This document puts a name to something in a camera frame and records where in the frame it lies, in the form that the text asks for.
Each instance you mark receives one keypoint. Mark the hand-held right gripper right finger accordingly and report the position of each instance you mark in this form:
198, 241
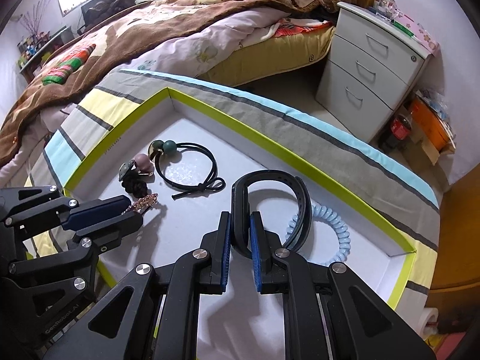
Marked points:
257, 255

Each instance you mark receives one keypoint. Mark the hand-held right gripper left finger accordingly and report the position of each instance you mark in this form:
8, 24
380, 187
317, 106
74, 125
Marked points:
226, 247

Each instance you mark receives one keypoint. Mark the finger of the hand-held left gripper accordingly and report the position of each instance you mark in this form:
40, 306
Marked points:
112, 232
97, 210

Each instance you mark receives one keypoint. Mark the black wristband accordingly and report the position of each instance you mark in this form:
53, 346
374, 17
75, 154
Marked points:
300, 210

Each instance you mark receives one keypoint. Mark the green cardboard box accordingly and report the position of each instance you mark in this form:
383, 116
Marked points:
206, 127

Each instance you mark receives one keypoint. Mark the cluttered desk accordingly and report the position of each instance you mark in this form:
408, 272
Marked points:
41, 52

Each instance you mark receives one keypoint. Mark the white tissue roll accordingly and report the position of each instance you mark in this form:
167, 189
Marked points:
430, 320

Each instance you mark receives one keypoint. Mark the brown fleece blanket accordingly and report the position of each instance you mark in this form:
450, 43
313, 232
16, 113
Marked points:
150, 26

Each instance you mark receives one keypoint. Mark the yellow bed sheet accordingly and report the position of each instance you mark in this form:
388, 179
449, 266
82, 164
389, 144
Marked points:
270, 60

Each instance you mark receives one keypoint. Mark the red can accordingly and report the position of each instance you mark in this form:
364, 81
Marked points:
401, 127

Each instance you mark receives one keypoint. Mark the black monitor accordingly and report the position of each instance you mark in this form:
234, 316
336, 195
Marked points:
93, 11

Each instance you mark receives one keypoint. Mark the wooden wardrobe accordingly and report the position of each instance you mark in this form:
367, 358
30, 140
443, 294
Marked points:
457, 251

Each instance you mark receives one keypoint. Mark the dried flower branches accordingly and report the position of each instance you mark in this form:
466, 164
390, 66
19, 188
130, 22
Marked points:
35, 18

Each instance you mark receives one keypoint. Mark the white nightstand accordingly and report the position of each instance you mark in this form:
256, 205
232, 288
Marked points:
375, 82

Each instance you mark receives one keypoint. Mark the orange box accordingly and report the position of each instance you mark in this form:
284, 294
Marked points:
431, 127

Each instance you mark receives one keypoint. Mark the red patterned pillow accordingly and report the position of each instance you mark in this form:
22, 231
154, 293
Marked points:
300, 28

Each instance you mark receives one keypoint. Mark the pink floral box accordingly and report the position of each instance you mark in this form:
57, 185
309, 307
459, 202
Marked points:
423, 33

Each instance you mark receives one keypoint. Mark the cluster of small bottles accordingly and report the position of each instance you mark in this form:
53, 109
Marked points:
384, 5

